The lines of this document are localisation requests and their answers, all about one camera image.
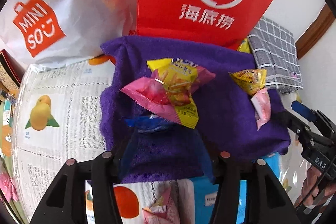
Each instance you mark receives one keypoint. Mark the pale pink snack packet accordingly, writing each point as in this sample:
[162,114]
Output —
[262,108]

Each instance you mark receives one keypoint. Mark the blue snack packet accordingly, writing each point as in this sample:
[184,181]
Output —
[147,123]

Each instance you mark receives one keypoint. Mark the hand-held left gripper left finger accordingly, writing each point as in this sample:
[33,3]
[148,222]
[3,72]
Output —
[125,158]

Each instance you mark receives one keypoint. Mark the small yellow packet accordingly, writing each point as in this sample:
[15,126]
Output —
[244,47]

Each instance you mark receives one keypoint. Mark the brown wooden door frame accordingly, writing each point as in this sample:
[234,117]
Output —
[317,29]

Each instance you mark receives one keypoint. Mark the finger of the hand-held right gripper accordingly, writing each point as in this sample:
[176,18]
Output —
[295,125]
[303,108]

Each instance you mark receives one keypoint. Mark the white plastic bag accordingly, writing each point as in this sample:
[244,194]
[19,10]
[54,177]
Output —
[78,3]

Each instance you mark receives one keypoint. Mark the white strawberry snack packet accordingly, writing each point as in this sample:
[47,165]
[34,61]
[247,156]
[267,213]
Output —
[162,211]

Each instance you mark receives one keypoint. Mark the person's right hand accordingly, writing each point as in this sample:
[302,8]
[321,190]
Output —
[309,192]

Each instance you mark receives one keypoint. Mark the pink yellow snack packet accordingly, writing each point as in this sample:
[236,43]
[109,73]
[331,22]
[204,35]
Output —
[181,74]

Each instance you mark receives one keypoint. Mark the grey checked folded cloth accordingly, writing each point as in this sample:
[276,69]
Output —
[275,56]

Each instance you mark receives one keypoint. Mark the brown box at left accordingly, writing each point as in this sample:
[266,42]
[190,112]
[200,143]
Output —
[8,69]

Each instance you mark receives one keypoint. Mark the blue tissue pack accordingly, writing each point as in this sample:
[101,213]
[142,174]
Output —
[204,197]

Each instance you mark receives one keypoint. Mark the purple towel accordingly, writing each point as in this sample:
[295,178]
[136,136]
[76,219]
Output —
[225,113]

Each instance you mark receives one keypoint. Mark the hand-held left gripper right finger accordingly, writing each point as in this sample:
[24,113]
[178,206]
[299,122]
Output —
[210,161]

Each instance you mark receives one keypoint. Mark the teal white box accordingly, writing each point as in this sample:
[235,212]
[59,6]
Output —
[6,111]

